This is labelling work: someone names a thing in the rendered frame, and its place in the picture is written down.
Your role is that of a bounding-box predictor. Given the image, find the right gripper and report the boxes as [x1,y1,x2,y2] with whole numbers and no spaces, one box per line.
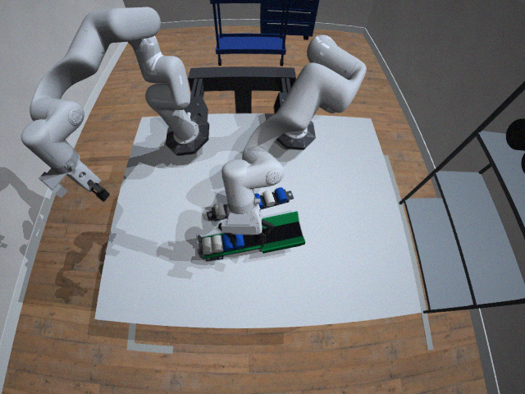
[63,156,110,202]

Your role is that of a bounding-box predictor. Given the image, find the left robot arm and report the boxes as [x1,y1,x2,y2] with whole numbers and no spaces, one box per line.
[221,34,367,233]

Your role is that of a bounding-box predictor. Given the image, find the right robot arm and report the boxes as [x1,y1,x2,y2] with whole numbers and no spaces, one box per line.
[21,7,199,198]

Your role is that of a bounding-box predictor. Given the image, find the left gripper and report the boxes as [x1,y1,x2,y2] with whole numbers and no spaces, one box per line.
[224,204,274,247]

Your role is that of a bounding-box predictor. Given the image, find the white cylinder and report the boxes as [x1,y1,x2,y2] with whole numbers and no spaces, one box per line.
[214,203,226,219]
[262,190,276,206]

